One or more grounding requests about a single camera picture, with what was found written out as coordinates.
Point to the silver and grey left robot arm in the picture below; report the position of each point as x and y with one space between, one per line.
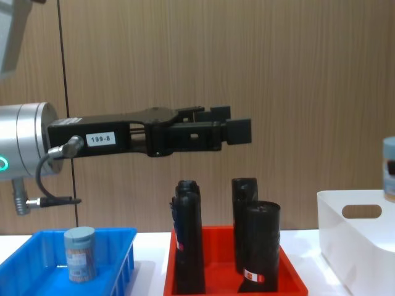
24 138

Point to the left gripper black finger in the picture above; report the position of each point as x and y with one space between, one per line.
220 114
237 131

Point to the white plastic basket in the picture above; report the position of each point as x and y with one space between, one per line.
355 246

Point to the black wrapped roll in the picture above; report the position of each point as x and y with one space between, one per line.
188 185
243 191
189 246

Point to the red plastic bin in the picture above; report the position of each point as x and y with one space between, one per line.
222 271

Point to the jar with grey-blue lid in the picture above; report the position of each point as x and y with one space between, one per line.
389 169
81 256

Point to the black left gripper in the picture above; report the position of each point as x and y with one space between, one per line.
102 129

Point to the black roll with red label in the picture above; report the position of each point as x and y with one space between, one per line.
262 240

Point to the blue plastic bin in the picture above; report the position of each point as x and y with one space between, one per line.
37 265

